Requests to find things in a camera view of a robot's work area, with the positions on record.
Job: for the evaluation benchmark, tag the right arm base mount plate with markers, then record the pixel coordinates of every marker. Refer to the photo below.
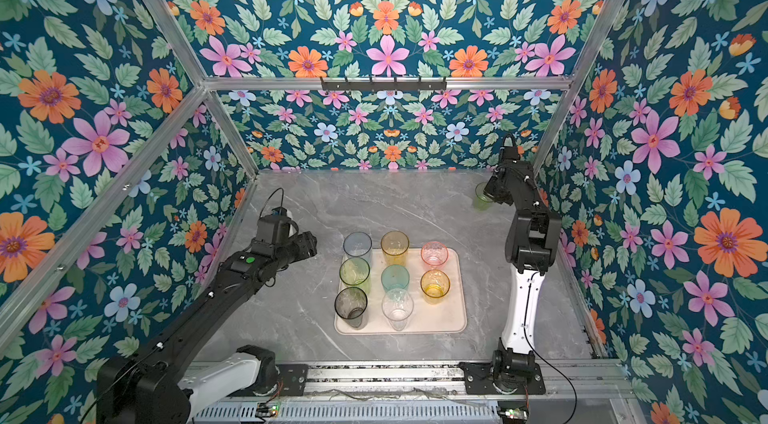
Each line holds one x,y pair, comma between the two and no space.
480,378

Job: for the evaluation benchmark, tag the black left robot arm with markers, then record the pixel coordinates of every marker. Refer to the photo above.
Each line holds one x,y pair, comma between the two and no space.
154,385

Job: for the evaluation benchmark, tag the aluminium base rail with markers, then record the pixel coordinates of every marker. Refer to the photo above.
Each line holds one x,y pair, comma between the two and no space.
577,391

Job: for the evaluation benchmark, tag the yellow tall plastic tumbler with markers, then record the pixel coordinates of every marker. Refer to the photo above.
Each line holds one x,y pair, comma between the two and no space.
395,246

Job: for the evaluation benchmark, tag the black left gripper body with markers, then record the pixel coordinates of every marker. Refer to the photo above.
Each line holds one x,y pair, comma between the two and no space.
295,249

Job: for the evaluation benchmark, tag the aluminium frame corner post right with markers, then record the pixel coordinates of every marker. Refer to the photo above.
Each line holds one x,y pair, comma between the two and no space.
587,57

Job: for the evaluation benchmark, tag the beige plastic tray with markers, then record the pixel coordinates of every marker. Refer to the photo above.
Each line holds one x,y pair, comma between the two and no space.
430,316

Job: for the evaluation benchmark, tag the teal textured plastic cup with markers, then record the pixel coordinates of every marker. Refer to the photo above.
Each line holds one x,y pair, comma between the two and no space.
395,277

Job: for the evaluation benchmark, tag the aluminium frame corner post left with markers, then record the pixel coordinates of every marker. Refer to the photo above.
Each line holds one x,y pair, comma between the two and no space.
180,58

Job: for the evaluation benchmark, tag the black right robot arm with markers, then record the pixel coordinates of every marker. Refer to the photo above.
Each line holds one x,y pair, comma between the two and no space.
530,248

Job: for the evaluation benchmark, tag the grey smoked plastic tumbler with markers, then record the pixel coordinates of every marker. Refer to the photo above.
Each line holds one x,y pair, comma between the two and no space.
350,306

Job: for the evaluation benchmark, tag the light green short plastic cup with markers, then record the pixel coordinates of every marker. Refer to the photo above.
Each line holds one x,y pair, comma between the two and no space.
481,201

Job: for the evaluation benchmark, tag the pink short plastic cup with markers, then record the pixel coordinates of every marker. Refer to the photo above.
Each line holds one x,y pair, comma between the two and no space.
434,254

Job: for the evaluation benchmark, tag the black hook rail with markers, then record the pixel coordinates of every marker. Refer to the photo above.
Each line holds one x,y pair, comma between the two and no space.
383,84

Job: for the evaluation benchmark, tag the amber short plastic cup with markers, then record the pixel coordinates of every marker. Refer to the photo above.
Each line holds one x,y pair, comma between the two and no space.
435,285

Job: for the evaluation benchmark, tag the clear short plastic cup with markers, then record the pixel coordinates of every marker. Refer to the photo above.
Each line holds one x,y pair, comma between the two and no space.
397,307

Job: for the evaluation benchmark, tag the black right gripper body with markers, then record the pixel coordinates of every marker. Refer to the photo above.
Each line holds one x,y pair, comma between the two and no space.
497,190

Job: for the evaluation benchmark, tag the blue tall plastic tumbler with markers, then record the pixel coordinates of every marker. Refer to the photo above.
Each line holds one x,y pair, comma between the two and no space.
358,245

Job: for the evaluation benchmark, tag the aluminium top frame bar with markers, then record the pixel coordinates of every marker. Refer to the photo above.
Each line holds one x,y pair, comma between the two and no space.
284,84

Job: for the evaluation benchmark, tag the green tall plastic tumbler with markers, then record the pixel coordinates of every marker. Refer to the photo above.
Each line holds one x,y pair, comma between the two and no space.
355,272

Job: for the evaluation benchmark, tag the aluminium frame corner post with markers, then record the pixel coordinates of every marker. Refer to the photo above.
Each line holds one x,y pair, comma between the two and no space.
180,58
587,57

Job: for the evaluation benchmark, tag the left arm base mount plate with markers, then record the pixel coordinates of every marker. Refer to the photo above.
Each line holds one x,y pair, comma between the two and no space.
281,380

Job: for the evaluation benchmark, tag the aluminium left frame bar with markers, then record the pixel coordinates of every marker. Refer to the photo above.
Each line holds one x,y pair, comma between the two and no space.
20,306

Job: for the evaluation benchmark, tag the aluminium frame bar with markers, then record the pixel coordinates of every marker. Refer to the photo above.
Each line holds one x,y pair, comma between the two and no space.
20,306
284,84

